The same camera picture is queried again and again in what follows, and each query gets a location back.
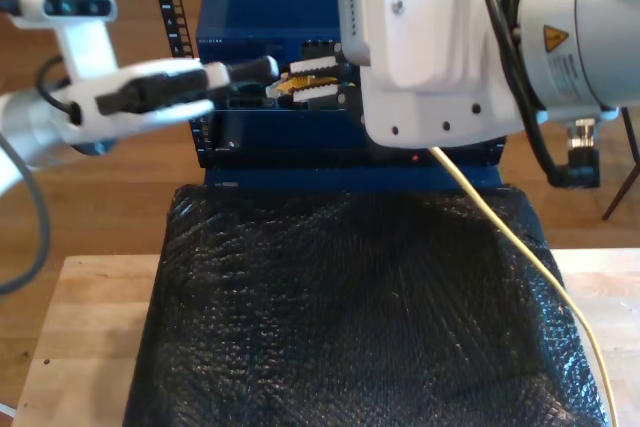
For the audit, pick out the blue network switch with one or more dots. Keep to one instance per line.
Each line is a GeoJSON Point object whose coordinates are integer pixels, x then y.
{"type": "Point", "coordinates": [265, 2]}

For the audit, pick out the dark rack base plate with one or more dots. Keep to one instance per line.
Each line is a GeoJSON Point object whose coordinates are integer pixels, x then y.
{"type": "Point", "coordinates": [325, 179]}

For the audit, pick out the black bubble wrap mat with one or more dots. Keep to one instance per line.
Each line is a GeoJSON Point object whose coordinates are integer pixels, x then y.
{"type": "Point", "coordinates": [325, 347]}

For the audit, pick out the black metal chair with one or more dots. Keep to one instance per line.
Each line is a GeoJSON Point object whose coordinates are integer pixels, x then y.
{"type": "Point", "coordinates": [622, 187]}

